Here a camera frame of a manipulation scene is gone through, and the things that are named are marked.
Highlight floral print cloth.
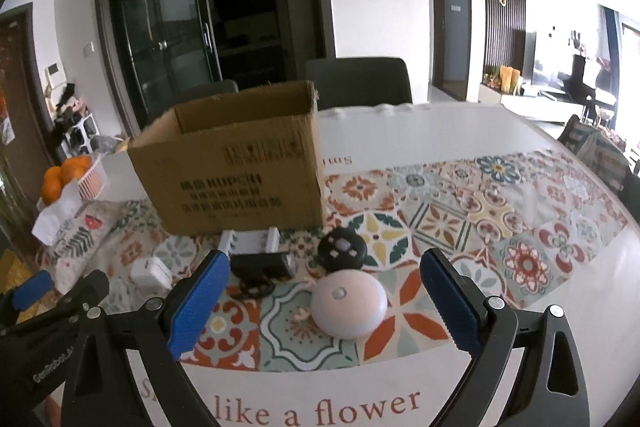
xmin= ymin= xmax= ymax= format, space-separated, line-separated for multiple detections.
xmin=50 ymin=201 xmax=127 ymax=280

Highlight black rectangular adapter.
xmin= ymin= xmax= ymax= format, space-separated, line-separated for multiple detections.
xmin=231 ymin=252 xmax=296 ymax=283

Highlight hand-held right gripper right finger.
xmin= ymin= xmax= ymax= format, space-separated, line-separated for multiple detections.
xmin=419 ymin=248 xmax=591 ymax=427

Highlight dark interior door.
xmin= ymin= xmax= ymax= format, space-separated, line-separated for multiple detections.
xmin=430 ymin=0 xmax=474 ymax=96

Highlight white plastic basket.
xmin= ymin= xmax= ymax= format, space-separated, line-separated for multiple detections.
xmin=77 ymin=154 xmax=109 ymax=200

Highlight dark slatted wall panel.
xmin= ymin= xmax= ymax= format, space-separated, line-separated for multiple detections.
xmin=476 ymin=0 xmax=529 ymax=78

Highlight white power plug adapter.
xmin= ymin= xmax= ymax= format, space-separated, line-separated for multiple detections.
xmin=130 ymin=257 xmax=171 ymax=291

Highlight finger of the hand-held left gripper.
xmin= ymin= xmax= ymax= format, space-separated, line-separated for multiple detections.
xmin=0 ymin=270 xmax=54 ymax=315
xmin=0 ymin=270 xmax=111 ymax=349

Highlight chair with patterned cushion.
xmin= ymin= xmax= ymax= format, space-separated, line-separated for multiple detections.
xmin=557 ymin=114 xmax=634 ymax=198

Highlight yellow decor items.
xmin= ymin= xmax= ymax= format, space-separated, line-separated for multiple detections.
xmin=492 ymin=65 xmax=524 ymax=96

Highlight white round night light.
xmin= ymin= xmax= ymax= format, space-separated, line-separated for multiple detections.
xmin=311 ymin=272 xmax=388 ymax=341

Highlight brown cardboard box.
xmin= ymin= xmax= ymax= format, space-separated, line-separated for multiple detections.
xmin=127 ymin=79 xmax=326 ymax=238

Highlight yellow woven mat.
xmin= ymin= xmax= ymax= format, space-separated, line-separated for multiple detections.
xmin=0 ymin=249 xmax=27 ymax=294

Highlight tile patterned table mat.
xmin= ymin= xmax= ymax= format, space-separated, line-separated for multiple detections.
xmin=45 ymin=102 xmax=640 ymax=427

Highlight dark grey dining chair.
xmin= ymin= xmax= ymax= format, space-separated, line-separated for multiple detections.
xmin=305 ymin=57 xmax=414 ymax=110

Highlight black round sensor light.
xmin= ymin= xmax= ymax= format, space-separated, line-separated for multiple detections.
xmin=317 ymin=228 xmax=366 ymax=273

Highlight white battery holder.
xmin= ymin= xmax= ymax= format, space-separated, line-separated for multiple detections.
xmin=217 ymin=227 xmax=284 ymax=258

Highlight black ring strap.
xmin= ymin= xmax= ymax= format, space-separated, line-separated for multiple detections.
xmin=239 ymin=279 xmax=276 ymax=299

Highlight grey plastic bag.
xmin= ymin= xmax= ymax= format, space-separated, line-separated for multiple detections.
xmin=92 ymin=136 xmax=127 ymax=156

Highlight white paper sheet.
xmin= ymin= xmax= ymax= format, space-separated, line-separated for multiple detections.
xmin=32 ymin=194 xmax=84 ymax=249

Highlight white low console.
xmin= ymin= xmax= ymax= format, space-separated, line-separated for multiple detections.
xmin=477 ymin=84 xmax=552 ymax=108

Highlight orange fruit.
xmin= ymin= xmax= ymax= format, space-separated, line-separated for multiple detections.
xmin=42 ymin=167 xmax=64 ymax=206
xmin=60 ymin=157 xmax=94 ymax=186

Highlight white shoe rack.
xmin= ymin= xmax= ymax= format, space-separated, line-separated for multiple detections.
xmin=50 ymin=82 xmax=99 ymax=158

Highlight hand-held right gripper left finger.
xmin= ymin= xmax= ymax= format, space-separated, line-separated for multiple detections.
xmin=62 ymin=249 xmax=233 ymax=427

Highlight dark glass door cabinet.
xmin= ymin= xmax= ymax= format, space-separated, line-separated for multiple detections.
xmin=95 ymin=0 xmax=337 ymax=130

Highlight brown wooden door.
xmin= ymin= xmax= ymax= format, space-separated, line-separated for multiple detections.
xmin=0 ymin=6 xmax=57 ymax=168

